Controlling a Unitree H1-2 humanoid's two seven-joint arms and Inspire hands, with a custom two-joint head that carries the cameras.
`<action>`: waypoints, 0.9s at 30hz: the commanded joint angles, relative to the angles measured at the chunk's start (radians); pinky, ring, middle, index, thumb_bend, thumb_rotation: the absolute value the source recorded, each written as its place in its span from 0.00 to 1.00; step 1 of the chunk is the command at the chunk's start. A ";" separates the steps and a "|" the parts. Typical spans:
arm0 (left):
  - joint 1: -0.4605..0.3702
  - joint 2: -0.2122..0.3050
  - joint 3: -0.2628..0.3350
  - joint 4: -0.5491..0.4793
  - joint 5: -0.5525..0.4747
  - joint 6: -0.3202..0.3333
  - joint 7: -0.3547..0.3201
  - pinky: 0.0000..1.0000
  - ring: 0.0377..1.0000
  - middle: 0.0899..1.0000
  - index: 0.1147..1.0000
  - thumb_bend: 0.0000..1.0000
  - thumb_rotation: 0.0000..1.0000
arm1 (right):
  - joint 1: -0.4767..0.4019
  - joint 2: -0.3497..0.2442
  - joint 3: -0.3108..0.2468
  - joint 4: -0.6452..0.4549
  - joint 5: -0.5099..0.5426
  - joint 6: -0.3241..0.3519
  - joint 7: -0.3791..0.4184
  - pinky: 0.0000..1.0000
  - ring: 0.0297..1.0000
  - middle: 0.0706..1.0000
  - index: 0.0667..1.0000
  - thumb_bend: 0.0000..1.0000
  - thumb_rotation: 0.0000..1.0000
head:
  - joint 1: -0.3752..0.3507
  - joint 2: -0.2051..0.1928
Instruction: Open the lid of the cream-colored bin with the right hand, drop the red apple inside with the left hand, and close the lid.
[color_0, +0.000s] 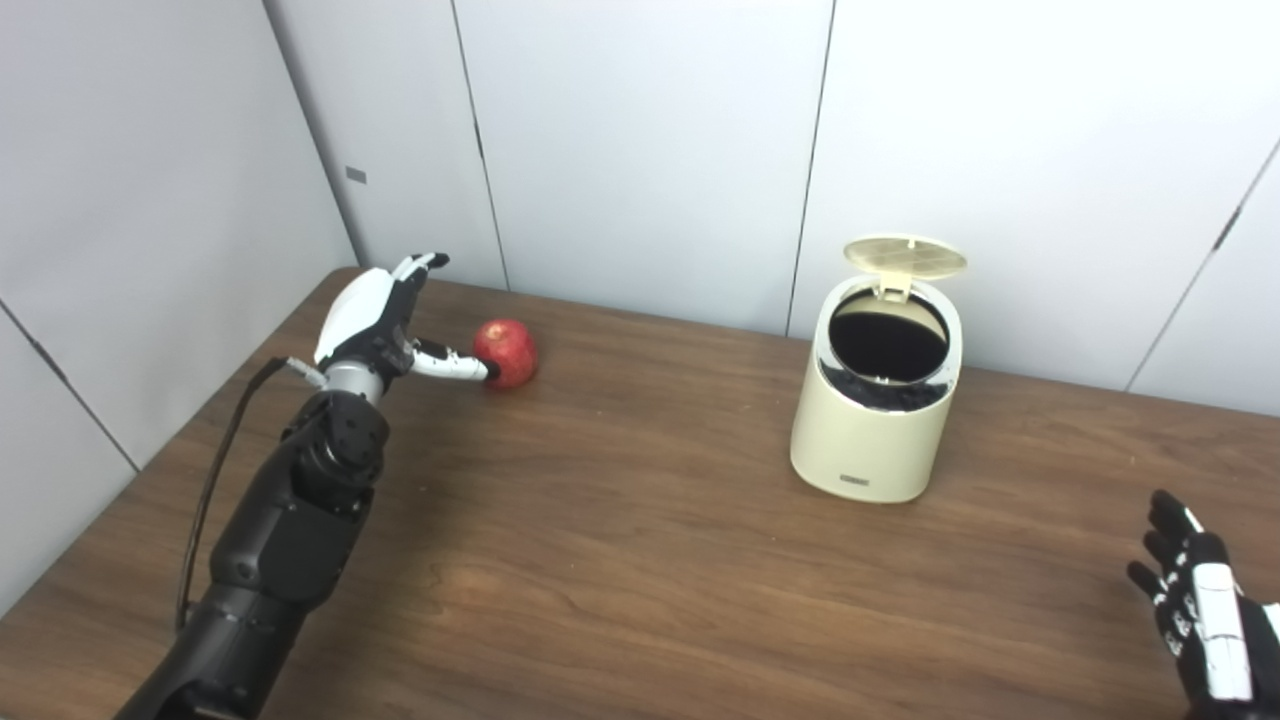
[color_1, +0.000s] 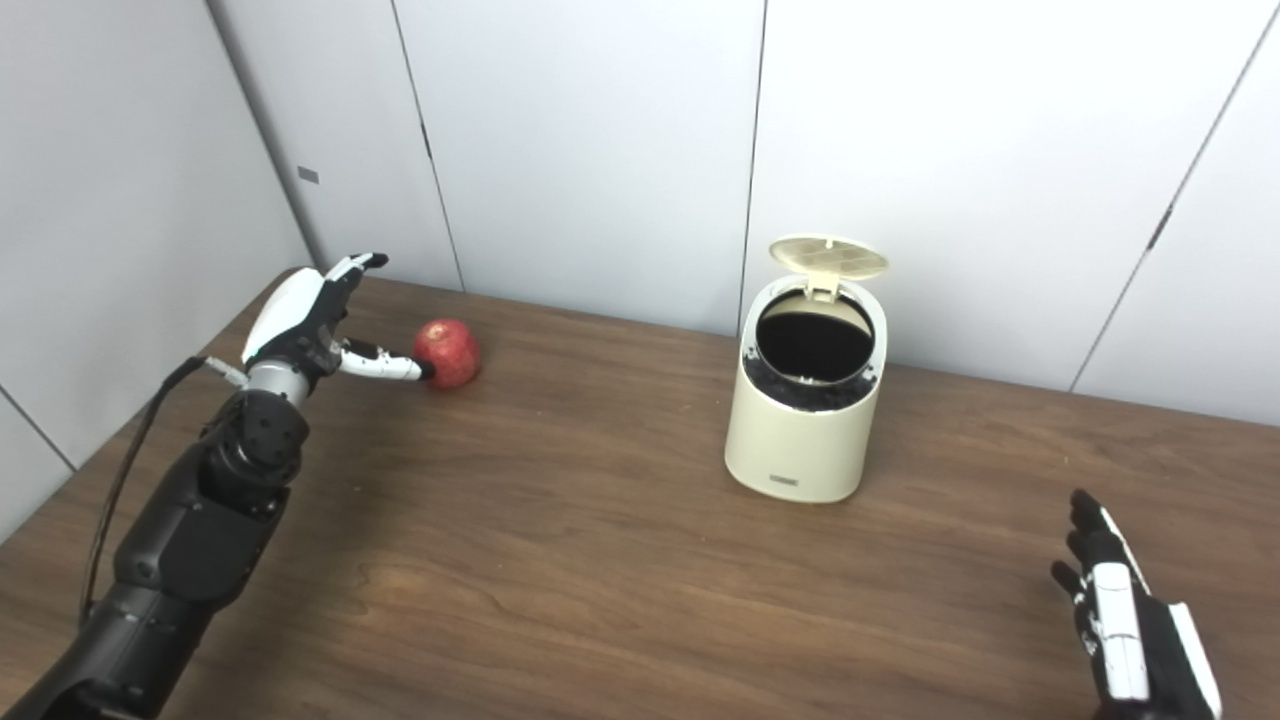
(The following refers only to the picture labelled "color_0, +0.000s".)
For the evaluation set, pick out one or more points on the white and black right hand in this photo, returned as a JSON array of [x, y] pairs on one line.
[[1220, 620]]

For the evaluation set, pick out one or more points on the white and black left hand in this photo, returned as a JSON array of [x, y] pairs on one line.
[[360, 315]]

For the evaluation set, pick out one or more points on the red apple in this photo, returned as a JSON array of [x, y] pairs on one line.
[[508, 352]]

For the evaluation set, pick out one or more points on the cream round bin lid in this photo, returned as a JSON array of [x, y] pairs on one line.
[[905, 257]]

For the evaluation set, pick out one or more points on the black bin liner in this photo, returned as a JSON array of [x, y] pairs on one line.
[[885, 345]]

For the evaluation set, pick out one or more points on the cream lidded trash can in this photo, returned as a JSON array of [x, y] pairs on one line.
[[865, 450]]

